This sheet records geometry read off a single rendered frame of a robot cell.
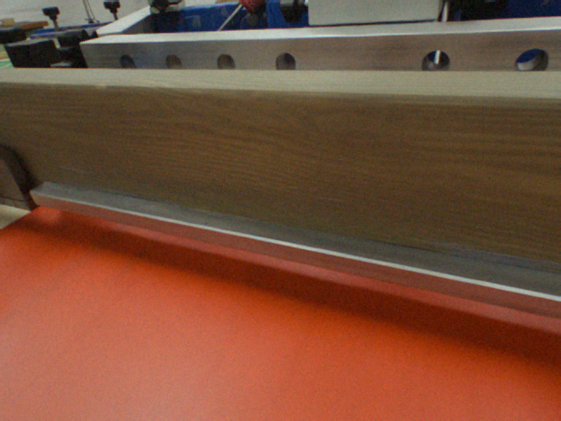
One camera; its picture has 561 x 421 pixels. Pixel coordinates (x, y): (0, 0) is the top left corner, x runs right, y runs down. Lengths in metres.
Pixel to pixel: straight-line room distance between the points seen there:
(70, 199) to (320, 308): 0.16
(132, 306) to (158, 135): 0.09
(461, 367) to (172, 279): 0.15
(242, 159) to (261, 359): 0.09
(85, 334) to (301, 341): 0.11
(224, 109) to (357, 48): 0.22
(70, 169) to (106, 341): 0.11
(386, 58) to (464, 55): 0.06
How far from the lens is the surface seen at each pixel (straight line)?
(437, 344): 0.18
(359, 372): 0.17
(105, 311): 0.22
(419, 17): 0.41
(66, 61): 0.57
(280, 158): 0.16
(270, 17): 0.82
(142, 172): 0.21
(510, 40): 0.36
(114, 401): 0.18
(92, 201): 0.24
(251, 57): 0.40
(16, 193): 0.29
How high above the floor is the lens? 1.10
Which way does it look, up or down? 33 degrees down
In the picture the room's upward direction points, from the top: 6 degrees counter-clockwise
